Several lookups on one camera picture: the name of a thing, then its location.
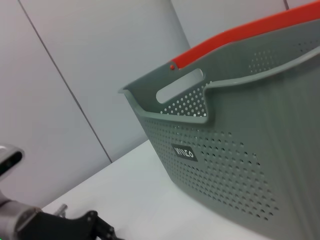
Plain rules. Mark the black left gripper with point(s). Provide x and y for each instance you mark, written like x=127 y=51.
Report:
x=65 y=227

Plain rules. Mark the grey perforated storage basket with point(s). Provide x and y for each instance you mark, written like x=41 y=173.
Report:
x=237 y=150

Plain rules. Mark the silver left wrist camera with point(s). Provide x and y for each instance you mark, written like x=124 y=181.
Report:
x=8 y=160

